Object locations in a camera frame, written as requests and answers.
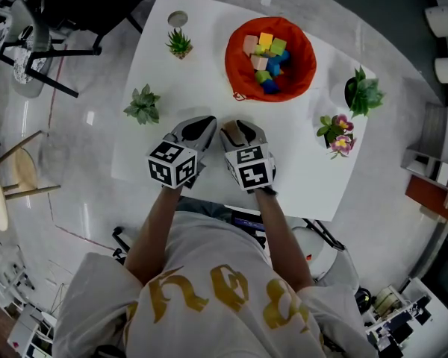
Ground round grey cable grommet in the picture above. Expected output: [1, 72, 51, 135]
[167, 10, 190, 28]

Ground person's left forearm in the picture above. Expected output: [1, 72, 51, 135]
[123, 186, 182, 287]

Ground person's white printed shirt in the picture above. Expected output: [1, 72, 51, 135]
[52, 210, 379, 358]

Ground beige tape roll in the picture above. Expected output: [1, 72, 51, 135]
[373, 286, 402, 315]

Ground grey metal shelf unit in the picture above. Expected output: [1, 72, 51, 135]
[400, 102, 448, 186]

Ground broad-leaf green potted plant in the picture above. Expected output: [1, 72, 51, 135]
[343, 65, 386, 119]

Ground white metal frames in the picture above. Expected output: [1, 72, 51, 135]
[0, 236, 65, 358]

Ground white equipment shelf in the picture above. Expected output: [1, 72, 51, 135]
[358, 277, 448, 358]

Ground small grey-green succulent plant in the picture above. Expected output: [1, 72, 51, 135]
[122, 84, 162, 126]

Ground person's right forearm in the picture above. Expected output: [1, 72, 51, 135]
[254, 188, 315, 291]

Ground orange drawstring storage bag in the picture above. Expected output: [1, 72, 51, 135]
[224, 16, 318, 104]

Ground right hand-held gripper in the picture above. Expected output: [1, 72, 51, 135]
[219, 119, 277, 194]

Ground pink flower potted plant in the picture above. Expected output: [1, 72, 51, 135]
[316, 113, 358, 160]

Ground grey chair with black legs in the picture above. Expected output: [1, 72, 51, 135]
[0, 0, 104, 100]

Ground person's grey trousers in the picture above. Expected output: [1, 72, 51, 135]
[178, 195, 233, 222]

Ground black headphones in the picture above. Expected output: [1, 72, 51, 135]
[354, 286, 373, 313]

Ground black screen device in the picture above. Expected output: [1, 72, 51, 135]
[231, 208, 267, 233]

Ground black folding stand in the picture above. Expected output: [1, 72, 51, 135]
[302, 218, 346, 251]

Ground pile of coloured wooden blocks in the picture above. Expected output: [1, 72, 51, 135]
[243, 31, 293, 96]

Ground rust-red cabinet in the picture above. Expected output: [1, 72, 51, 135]
[404, 175, 448, 220]

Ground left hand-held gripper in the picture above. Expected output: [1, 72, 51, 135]
[146, 114, 219, 190]

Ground small spiky potted plant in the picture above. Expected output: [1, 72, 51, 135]
[164, 27, 194, 60]

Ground white rounded chair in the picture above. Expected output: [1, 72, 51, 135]
[290, 225, 360, 287]

